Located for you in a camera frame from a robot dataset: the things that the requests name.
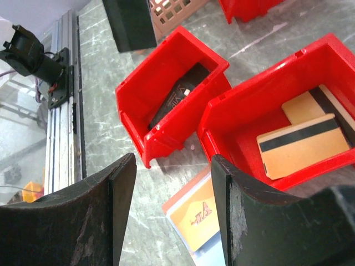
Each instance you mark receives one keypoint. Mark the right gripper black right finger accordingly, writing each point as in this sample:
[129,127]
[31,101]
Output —
[261,225]

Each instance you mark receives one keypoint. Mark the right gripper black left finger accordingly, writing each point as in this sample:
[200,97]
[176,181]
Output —
[82,224]

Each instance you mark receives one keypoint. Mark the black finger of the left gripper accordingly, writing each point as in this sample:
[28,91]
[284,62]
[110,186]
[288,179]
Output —
[131,24]

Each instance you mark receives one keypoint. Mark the gold VIP card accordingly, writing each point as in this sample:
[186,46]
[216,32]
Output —
[195,216]

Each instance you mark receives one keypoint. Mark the brown leather card holder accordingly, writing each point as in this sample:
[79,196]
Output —
[211,252]

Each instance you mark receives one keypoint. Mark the red plastic bin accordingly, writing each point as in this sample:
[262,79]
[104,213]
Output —
[246,10]
[232,122]
[141,94]

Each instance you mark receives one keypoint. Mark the gold cards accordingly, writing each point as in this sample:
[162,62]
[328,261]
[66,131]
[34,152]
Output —
[316,103]

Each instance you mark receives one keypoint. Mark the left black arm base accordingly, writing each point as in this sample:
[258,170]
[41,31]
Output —
[22,50]

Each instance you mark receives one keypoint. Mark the gold magnetic stripe card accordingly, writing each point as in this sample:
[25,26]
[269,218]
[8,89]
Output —
[293,148]

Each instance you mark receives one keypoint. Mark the black VIP card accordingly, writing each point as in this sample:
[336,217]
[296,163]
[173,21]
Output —
[180,90]

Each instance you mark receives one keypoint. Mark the pink mesh desk organizer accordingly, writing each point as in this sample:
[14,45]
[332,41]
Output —
[168,14]

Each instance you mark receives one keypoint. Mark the aluminium frame rails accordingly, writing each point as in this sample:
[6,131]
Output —
[42,124]

